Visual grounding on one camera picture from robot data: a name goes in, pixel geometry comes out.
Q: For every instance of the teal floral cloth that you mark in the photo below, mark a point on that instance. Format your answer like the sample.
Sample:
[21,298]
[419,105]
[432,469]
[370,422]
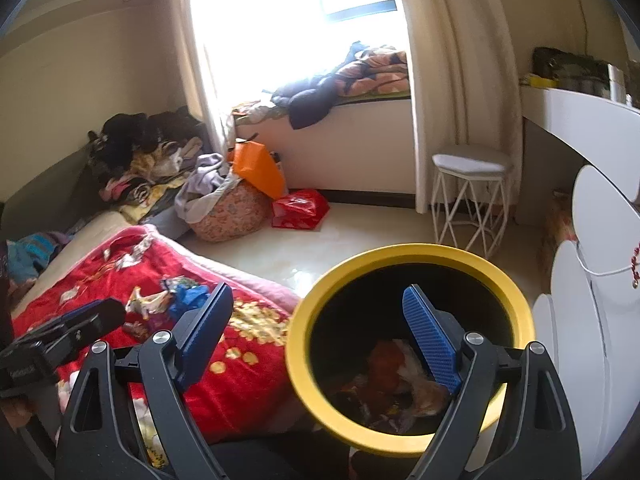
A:
[35,255]

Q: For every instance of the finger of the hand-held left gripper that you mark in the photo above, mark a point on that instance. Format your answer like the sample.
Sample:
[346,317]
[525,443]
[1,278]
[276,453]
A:
[112,315]
[75,317]

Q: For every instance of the pink patterned blanket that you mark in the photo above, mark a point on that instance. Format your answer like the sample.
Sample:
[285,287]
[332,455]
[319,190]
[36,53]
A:
[375,72]

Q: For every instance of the white bottle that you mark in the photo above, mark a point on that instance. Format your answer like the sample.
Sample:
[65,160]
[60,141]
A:
[616,82]

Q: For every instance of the small heap of clothes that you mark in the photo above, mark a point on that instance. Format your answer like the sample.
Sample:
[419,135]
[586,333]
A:
[255,112]

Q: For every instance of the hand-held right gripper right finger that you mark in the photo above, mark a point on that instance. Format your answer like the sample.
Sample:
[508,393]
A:
[432,340]

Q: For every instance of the yellow rimmed black bin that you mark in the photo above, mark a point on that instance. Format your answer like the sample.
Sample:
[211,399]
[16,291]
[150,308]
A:
[310,320]

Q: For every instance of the red plastic bag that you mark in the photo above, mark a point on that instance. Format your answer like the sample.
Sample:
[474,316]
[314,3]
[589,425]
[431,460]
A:
[300,207]

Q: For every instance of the floral laundry basket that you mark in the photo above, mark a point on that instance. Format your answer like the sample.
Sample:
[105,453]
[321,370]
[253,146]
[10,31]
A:
[235,210]

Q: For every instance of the silver blue wrapper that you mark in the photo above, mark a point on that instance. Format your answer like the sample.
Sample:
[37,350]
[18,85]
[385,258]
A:
[176,285]

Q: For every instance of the pile of clothes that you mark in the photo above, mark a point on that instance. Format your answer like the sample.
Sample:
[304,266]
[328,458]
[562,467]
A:
[145,170]

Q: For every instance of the cream narrow curtain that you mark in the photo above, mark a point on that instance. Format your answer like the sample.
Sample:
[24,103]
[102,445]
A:
[210,120]

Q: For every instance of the orange wrapper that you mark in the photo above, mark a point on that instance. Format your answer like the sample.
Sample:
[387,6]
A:
[430,399]

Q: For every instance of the grey headboard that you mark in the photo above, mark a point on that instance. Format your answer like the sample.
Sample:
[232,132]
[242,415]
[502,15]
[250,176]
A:
[45,190]

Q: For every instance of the white vanity desk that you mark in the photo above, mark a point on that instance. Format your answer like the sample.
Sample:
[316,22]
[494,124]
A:
[575,110]

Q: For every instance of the white window seat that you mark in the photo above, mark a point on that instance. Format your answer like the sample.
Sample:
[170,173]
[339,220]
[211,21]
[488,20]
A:
[350,150]

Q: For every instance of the beige mattress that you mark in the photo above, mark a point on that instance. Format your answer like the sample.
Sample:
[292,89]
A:
[85,240]

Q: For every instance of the black bag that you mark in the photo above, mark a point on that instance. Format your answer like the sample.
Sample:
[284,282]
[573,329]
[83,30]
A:
[565,67]

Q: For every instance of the white scalloped cabinet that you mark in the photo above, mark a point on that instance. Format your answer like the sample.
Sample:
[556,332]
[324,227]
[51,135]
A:
[600,200]

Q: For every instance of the orange bag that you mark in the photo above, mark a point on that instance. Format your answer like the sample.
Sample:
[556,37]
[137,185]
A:
[260,170]

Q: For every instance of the red floral blanket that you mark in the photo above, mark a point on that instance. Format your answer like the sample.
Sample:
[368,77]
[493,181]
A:
[240,385]

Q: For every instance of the cream wide curtain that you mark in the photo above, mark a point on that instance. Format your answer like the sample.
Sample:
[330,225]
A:
[450,85]

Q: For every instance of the red wrapper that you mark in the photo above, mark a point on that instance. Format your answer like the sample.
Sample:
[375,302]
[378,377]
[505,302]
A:
[385,360]

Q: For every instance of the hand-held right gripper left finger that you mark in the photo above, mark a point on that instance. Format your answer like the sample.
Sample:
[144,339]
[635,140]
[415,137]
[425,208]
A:
[205,335]

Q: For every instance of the window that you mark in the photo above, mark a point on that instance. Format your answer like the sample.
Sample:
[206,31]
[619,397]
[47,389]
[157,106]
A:
[280,20]

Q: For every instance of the yellow container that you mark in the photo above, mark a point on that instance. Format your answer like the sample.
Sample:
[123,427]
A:
[540,81]

